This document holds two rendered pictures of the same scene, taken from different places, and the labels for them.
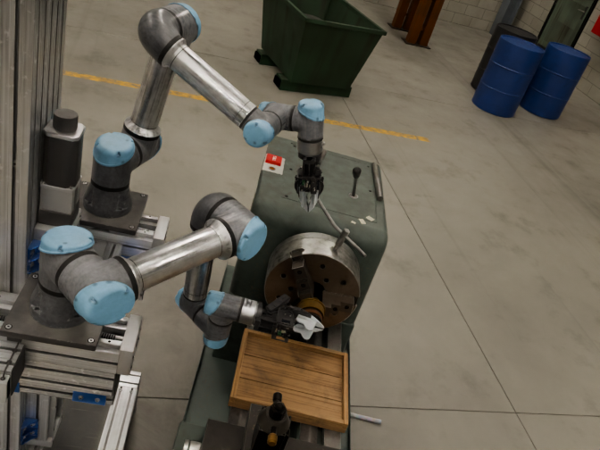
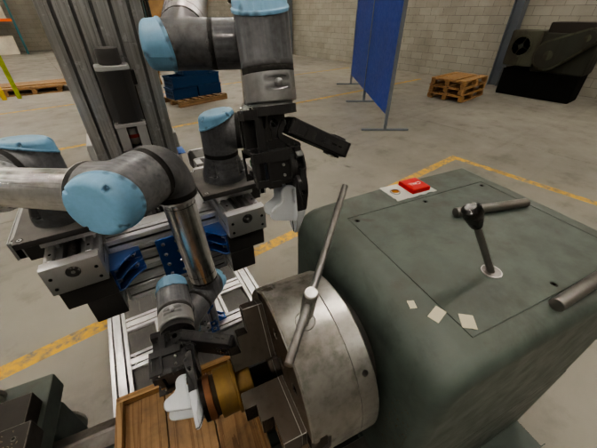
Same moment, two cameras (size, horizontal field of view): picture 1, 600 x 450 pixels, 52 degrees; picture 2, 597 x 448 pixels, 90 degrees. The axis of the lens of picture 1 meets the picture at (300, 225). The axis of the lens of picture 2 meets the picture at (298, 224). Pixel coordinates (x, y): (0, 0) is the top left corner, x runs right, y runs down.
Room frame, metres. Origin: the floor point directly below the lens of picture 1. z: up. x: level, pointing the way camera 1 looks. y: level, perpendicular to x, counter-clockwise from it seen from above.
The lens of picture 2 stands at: (1.53, -0.42, 1.65)
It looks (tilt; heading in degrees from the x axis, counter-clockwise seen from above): 35 degrees down; 71
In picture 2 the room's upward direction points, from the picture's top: straight up
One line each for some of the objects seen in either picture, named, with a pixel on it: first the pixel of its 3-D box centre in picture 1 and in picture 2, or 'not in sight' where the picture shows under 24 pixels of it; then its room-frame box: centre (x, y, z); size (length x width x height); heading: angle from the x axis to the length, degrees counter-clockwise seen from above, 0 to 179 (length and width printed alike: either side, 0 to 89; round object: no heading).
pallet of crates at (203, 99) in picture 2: not in sight; (192, 81); (1.60, 7.25, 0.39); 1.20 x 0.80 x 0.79; 28
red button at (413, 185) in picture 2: (273, 160); (413, 186); (2.06, 0.17, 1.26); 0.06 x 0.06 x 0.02; 6
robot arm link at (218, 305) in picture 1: (223, 306); (173, 298); (1.40, 0.14, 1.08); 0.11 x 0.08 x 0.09; 95
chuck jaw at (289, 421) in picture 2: (338, 303); (282, 417); (1.58, -0.20, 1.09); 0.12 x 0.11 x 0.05; 96
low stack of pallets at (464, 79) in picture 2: not in sight; (457, 86); (7.63, 5.68, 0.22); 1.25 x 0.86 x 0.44; 23
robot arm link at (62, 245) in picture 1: (67, 257); (33, 162); (1.10, 0.50, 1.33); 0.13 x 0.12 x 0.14; 55
